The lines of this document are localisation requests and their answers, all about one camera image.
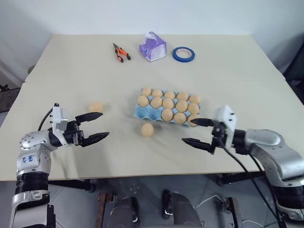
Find dark rounded robot leg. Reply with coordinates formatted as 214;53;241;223
111;196;140;228
161;189;203;228

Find blue egg carton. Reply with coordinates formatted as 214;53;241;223
134;88;202;127

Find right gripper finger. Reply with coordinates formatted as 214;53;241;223
181;138;212;153
190;117;216;127

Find orange black pliers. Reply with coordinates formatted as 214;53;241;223
112;42;132;64

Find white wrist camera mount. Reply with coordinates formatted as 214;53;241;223
213;104;238;150
50;103;70;147

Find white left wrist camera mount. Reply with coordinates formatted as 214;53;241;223
50;103;70;147

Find blue tape roll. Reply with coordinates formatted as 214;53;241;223
172;46;196;63

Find black table frame bar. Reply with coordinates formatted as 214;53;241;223
48;179;96;193
215;171;263;187

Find white floor cable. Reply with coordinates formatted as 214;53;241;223
196;194;226;208

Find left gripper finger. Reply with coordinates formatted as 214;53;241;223
81;132;110;147
75;112;104;123

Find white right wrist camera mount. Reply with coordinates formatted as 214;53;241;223
213;104;238;150

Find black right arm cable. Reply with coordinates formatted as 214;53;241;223
248;153;281;219
219;133;287;228

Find dark equipment beside table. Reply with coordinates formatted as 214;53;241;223
0;84;21;114

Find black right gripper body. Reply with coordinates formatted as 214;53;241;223
209;120;227;155

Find purple tissue pack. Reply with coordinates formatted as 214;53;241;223
138;30;167;63

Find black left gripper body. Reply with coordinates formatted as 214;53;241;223
63;120;86;146

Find dark chair beside table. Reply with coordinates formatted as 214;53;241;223
283;35;304;105

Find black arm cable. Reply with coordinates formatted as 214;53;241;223
248;153;281;219
37;107;54;132
219;133;287;228

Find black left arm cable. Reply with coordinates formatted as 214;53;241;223
37;107;54;132

